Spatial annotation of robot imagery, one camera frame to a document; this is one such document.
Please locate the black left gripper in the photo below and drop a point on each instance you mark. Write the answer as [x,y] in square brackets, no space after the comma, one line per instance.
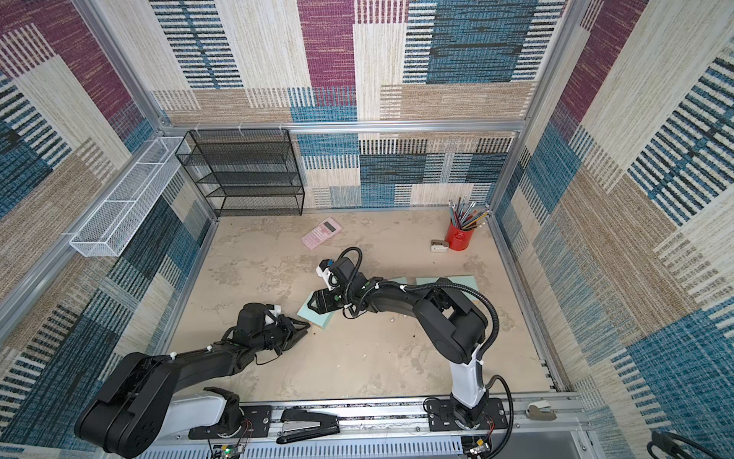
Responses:
[286,324]

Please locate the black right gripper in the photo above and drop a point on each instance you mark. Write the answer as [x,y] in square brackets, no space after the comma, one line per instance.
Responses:
[330,295]

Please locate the mint drawer jewelry box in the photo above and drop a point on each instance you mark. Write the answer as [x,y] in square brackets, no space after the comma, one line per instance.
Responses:
[466,280]

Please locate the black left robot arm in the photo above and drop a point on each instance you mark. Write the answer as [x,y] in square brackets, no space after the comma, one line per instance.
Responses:
[139,403]

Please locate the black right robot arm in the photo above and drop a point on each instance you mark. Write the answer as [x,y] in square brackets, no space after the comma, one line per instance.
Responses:
[460,322]

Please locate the pink calculator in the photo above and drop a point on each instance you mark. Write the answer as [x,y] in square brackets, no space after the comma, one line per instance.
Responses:
[324,231]

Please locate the black stapler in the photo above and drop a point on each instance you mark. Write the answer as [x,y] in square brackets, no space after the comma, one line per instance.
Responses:
[302,425]

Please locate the white tape dispenser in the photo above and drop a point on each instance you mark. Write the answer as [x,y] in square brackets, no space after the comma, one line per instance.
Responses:
[439,246]

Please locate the red pencil cup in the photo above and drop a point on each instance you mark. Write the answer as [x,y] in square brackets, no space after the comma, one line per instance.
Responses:
[458,239]

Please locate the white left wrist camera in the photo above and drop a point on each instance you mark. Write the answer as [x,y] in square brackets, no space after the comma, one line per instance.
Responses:
[272,313]

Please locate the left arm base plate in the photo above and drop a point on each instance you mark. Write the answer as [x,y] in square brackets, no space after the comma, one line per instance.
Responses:
[255,419]

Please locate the black wire shelf rack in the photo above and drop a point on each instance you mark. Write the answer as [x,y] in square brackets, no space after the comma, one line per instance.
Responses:
[244,172]

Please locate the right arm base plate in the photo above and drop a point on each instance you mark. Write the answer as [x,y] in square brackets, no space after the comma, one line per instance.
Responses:
[445,415]

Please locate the white mesh wall basket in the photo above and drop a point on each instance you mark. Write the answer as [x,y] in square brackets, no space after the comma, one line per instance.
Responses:
[111,227]

